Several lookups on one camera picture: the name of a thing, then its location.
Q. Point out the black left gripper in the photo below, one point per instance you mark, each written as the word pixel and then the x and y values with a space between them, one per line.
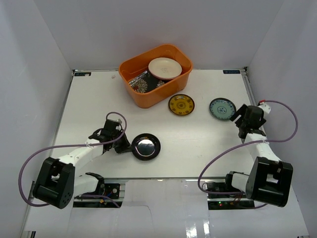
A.
pixel 121 144

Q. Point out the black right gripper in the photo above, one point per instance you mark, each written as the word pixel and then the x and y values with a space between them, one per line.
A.
pixel 241 111

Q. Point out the blue patterned round plate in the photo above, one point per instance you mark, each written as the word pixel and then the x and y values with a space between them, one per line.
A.
pixel 222 108

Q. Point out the black round plate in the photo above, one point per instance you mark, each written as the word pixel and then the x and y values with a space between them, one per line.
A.
pixel 146 147

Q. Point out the yellow patterned round plate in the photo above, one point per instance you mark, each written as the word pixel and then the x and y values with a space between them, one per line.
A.
pixel 181 105

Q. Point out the black square floral plate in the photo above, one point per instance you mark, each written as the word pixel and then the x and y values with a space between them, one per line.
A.
pixel 146 82

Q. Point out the cream round plate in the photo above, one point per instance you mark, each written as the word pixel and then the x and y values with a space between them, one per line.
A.
pixel 165 67

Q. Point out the pink round plate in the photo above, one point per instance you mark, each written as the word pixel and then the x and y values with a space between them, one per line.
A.
pixel 162 78

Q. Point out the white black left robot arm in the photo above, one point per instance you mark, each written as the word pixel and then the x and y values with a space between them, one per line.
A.
pixel 57 182

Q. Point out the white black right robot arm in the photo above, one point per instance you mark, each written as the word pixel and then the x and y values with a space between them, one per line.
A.
pixel 270 178

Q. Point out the orange plastic bin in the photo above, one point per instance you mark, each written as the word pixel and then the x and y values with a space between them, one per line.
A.
pixel 133 67

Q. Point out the right blue corner label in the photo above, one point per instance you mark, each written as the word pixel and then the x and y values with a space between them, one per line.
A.
pixel 231 71

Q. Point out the blue corner label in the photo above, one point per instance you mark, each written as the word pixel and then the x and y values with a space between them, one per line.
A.
pixel 231 71
pixel 77 74

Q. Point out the left blue corner label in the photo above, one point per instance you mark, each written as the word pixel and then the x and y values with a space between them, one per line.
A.
pixel 77 74

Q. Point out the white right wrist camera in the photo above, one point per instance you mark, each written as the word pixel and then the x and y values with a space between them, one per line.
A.
pixel 265 107

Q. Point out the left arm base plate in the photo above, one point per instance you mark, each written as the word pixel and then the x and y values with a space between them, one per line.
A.
pixel 106 195

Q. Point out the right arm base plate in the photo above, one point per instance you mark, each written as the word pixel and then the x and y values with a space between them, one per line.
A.
pixel 225 201

